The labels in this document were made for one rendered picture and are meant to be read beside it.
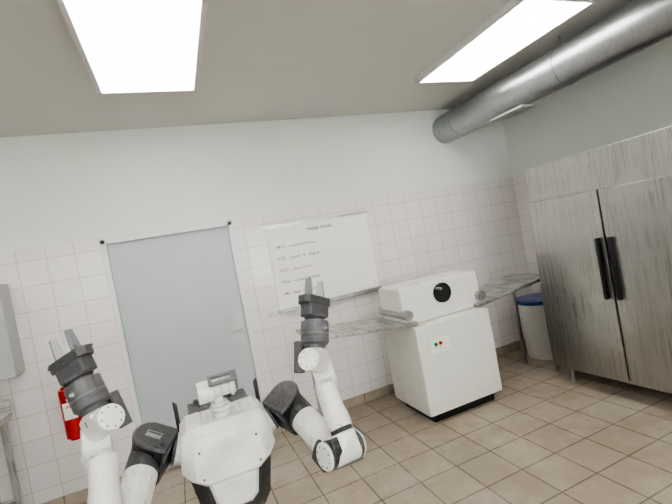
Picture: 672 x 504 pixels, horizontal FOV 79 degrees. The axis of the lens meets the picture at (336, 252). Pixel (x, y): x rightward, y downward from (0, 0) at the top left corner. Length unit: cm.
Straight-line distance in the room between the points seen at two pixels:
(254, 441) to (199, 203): 292
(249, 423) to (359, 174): 345
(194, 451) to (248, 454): 15
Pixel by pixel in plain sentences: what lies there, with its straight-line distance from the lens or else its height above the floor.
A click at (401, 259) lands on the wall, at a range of 456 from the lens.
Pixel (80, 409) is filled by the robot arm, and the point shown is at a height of 140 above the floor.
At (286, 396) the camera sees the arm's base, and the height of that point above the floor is 123.
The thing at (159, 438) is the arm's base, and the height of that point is 123.
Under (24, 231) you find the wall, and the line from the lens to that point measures 411.
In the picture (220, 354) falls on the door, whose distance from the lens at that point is 405.
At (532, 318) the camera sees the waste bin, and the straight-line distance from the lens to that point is 506.
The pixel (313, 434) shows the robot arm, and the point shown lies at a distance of 132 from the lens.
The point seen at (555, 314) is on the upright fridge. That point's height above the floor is 67.
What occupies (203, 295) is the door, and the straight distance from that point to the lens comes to 398.
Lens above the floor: 169
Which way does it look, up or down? 1 degrees down
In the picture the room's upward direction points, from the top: 11 degrees counter-clockwise
